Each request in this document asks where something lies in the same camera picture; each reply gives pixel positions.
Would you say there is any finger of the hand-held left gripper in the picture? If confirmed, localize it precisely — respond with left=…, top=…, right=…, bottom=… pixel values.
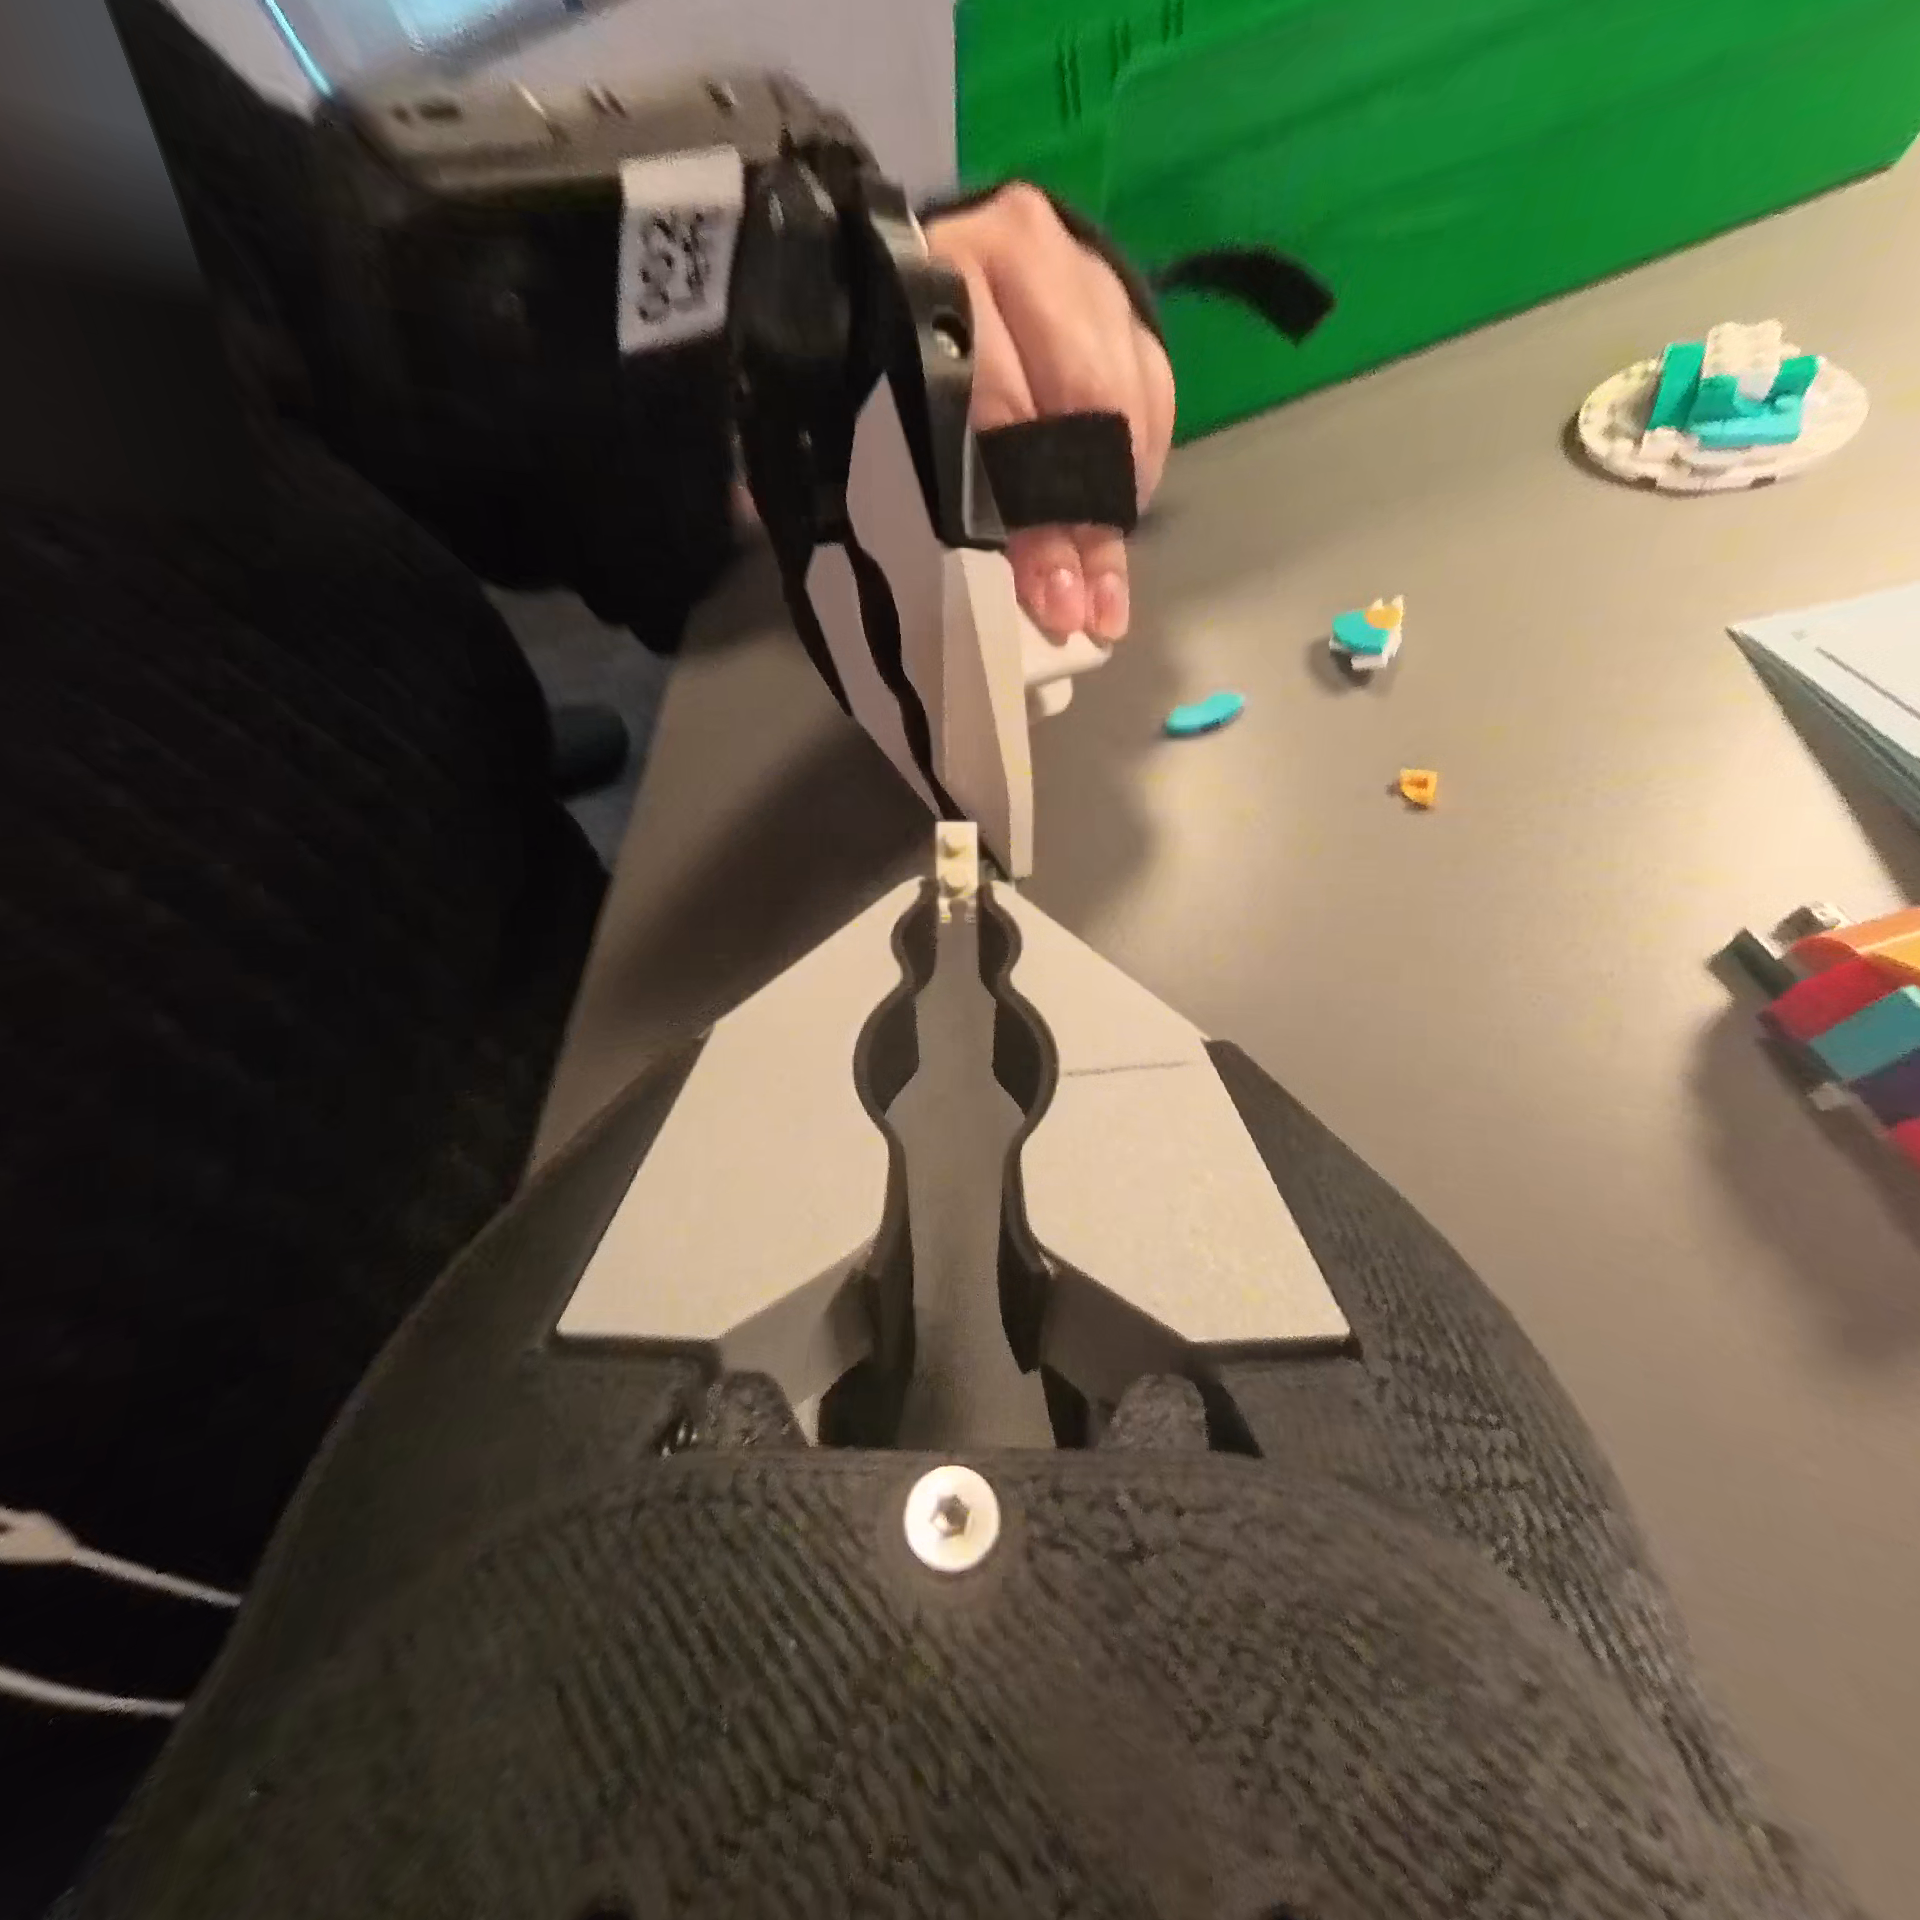
left=793, top=540, right=951, bottom=819
left=845, top=377, right=1042, bottom=883

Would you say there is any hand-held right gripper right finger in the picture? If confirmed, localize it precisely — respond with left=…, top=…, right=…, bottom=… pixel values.
left=977, top=881, right=1362, bottom=1451

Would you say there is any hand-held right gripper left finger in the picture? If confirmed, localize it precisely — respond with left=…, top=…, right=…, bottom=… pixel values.
left=553, top=875, right=942, bottom=1451

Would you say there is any green plastic bin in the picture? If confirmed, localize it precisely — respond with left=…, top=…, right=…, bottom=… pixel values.
left=954, top=0, right=1920, bottom=450

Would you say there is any person's left hand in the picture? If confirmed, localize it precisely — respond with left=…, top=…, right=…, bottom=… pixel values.
left=918, top=185, right=1181, bottom=652

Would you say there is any orange red brick model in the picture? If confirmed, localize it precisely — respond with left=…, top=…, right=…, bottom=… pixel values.
left=1715, top=899, right=1920, bottom=1176

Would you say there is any white round brick base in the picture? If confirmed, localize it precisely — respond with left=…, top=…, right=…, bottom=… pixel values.
left=1572, top=317, right=1874, bottom=498

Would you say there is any open instruction booklet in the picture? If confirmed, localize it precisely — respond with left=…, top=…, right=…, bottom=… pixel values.
left=1723, top=575, right=1920, bottom=835

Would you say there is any white thin cable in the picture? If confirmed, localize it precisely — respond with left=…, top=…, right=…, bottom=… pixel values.
left=0, top=1504, right=246, bottom=1722

